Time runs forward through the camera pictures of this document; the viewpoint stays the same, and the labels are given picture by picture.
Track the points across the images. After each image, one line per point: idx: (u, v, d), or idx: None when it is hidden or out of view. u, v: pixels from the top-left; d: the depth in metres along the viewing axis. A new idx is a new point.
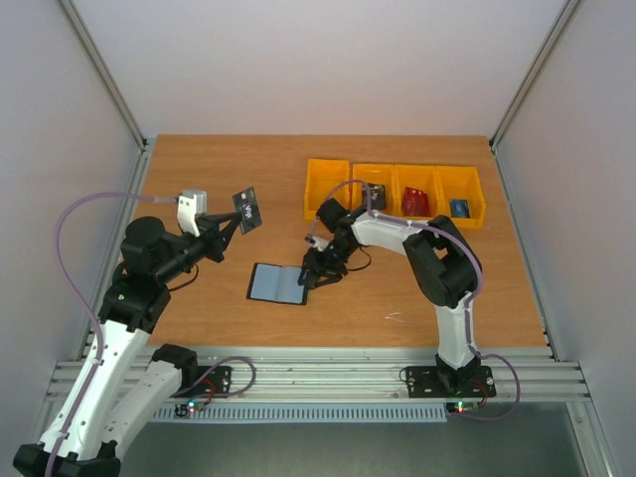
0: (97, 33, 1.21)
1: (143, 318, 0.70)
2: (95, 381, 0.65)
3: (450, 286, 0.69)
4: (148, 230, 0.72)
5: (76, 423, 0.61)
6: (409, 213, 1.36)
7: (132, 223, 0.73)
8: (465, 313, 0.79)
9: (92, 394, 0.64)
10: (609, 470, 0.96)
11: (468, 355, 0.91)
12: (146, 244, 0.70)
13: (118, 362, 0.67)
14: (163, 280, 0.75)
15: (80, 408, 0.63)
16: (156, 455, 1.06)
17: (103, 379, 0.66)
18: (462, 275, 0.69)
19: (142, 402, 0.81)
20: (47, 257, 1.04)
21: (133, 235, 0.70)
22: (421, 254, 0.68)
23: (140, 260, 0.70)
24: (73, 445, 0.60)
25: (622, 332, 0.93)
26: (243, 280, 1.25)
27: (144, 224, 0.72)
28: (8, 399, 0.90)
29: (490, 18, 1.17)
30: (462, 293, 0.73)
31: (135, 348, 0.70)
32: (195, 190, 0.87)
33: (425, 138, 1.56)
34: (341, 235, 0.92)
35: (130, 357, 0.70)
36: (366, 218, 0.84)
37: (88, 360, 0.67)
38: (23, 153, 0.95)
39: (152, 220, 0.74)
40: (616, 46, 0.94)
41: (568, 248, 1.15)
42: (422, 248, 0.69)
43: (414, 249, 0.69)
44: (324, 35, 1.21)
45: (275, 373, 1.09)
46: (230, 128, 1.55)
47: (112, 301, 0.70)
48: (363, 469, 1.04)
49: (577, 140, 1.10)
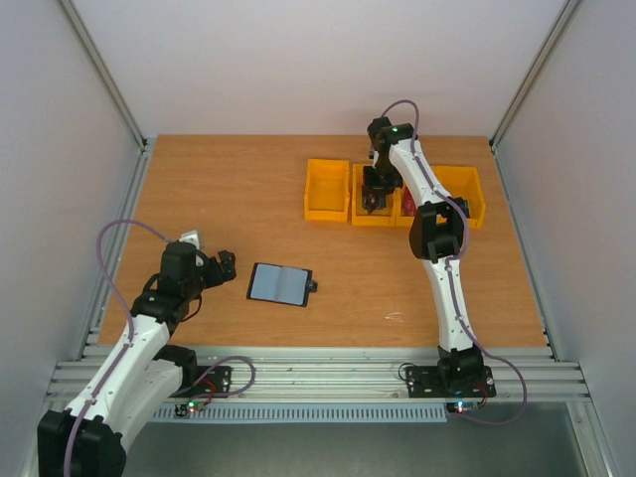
0: (97, 32, 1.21)
1: (169, 319, 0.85)
2: (124, 358, 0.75)
3: (432, 251, 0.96)
4: (183, 246, 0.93)
5: (103, 391, 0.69)
6: (409, 213, 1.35)
7: (172, 241, 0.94)
8: (448, 274, 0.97)
9: (121, 368, 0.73)
10: (609, 470, 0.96)
11: (462, 337, 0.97)
12: (183, 255, 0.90)
13: (144, 347, 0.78)
14: (185, 291, 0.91)
15: (108, 381, 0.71)
16: (156, 456, 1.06)
17: (131, 358, 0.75)
18: (443, 245, 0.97)
19: (149, 395, 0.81)
20: (47, 261, 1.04)
21: (171, 249, 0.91)
22: (428, 219, 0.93)
23: (173, 270, 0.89)
24: (98, 409, 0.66)
25: (621, 331, 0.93)
26: (243, 280, 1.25)
27: (178, 241, 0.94)
28: (8, 399, 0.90)
29: (490, 19, 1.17)
30: (441, 249, 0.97)
31: (158, 342, 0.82)
32: (188, 232, 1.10)
33: (425, 139, 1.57)
34: (380, 141, 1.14)
35: (153, 348, 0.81)
36: (406, 153, 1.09)
37: (118, 343, 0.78)
38: (22, 151, 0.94)
39: (185, 242, 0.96)
40: (617, 46, 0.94)
41: (567, 249, 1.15)
42: (432, 216, 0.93)
43: (426, 213, 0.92)
44: (324, 33, 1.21)
45: (275, 373, 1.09)
46: (231, 128, 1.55)
47: (141, 304, 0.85)
48: (363, 469, 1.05)
49: (575, 142, 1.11)
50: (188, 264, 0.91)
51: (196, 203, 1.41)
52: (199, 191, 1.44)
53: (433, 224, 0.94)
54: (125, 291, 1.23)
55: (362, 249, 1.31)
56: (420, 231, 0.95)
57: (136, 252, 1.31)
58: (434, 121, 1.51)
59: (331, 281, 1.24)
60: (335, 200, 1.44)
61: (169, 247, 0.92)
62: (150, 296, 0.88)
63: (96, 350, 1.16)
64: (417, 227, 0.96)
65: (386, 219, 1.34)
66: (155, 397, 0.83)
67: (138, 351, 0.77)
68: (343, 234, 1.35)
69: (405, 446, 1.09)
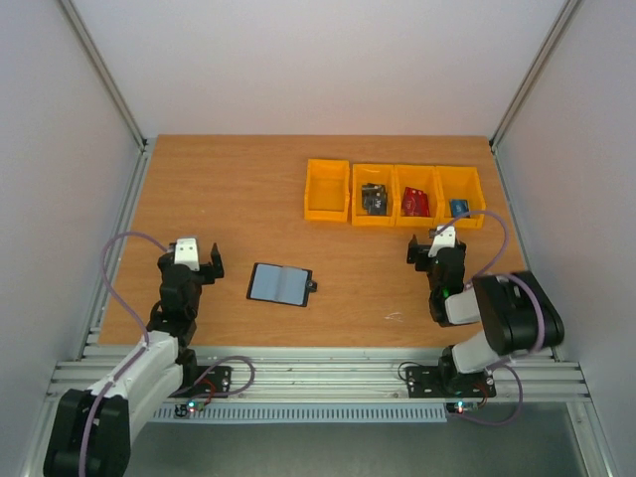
0: (96, 32, 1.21)
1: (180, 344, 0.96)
2: (142, 357, 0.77)
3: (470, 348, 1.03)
4: (178, 273, 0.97)
5: (123, 377, 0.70)
6: (409, 213, 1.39)
7: (166, 268, 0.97)
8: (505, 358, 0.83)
9: (142, 362, 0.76)
10: (609, 470, 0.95)
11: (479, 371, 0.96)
12: (180, 287, 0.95)
13: (159, 353, 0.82)
14: (188, 312, 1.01)
15: (128, 370, 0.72)
16: (153, 458, 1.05)
17: (147, 357, 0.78)
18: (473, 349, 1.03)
19: (153, 397, 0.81)
20: (47, 262, 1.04)
21: (168, 279, 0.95)
22: (497, 301, 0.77)
23: (174, 302, 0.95)
24: (118, 391, 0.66)
25: (622, 332, 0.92)
26: (243, 280, 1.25)
27: (173, 268, 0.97)
28: (9, 400, 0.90)
29: (489, 19, 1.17)
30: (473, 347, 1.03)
31: (167, 354, 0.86)
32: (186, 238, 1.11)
33: (425, 139, 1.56)
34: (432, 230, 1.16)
35: (163, 357, 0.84)
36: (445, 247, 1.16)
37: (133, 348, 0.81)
38: (22, 151, 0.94)
39: (179, 266, 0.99)
40: (617, 45, 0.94)
41: (567, 250, 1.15)
42: (503, 304, 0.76)
43: (489, 293, 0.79)
44: (323, 34, 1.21)
45: (275, 373, 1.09)
46: (231, 129, 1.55)
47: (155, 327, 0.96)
48: (363, 469, 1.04)
49: (576, 142, 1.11)
50: (185, 290, 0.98)
51: (196, 203, 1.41)
52: (200, 191, 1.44)
53: (508, 308, 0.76)
54: (124, 291, 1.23)
55: (362, 249, 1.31)
56: (493, 317, 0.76)
57: (136, 252, 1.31)
58: (434, 121, 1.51)
59: (331, 281, 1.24)
60: (335, 200, 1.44)
61: (165, 276, 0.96)
62: (161, 321, 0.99)
63: (96, 351, 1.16)
64: (486, 305, 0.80)
65: (386, 219, 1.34)
66: (155, 399, 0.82)
67: (154, 354, 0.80)
68: (342, 234, 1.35)
69: (406, 447, 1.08)
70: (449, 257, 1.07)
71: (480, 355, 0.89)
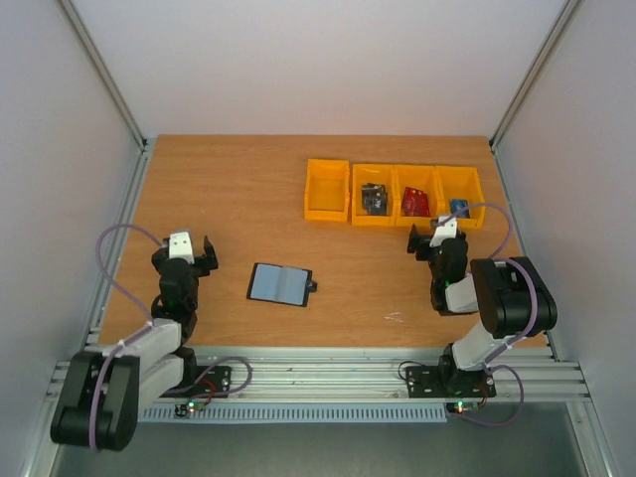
0: (96, 31, 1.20)
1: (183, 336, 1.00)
2: (150, 332, 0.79)
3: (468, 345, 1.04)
4: (178, 267, 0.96)
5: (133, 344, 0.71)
6: (409, 213, 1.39)
7: (166, 262, 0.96)
8: (502, 345, 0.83)
9: (150, 335, 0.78)
10: (609, 470, 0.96)
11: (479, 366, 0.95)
12: (180, 281, 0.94)
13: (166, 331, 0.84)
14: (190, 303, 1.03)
15: (137, 341, 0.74)
16: (150, 459, 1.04)
17: (155, 333, 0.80)
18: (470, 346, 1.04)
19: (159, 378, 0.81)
20: (47, 261, 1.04)
21: (168, 274, 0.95)
22: (492, 283, 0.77)
23: (175, 295, 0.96)
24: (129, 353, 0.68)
25: (622, 332, 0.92)
26: (243, 280, 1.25)
27: (172, 261, 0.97)
28: (9, 400, 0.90)
29: (489, 19, 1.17)
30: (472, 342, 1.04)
31: (173, 335, 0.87)
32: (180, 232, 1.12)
33: (425, 139, 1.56)
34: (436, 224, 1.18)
35: (169, 337, 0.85)
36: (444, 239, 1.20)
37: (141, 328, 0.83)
38: (22, 151, 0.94)
39: (178, 260, 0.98)
40: (617, 46, 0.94)
41: (567, 250, 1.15)
42: (498, 285, 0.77)
43: (483, 271, 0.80)
44: (323, 34, 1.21)
45: (275, 373, 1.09)
46: (231, 128, 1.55)
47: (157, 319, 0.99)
48: (363, 469, 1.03)
49: (576, 142, 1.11)
50: (185, 284, 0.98)
51: (196, 202, 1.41)
52: (200, 191, 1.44)
53: (502, 289, 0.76)
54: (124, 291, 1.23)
55: (362, 249, 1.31)
56: (487, 297, 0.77)
57: (136, 252, 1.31)
58: (434, 121, 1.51)
59: (331, 281, 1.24)
60: (335, 200, 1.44)
61: (165, 269, 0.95)
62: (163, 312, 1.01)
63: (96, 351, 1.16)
64: (482, 287, 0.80)
65: (386, 219, 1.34)
66: (161, 381, 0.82)
67: (161, 331, 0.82)
68: (342, 234, 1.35)
69: (405, 446, 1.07)
70: (451, 246, 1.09)
71: (477, 349, 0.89)
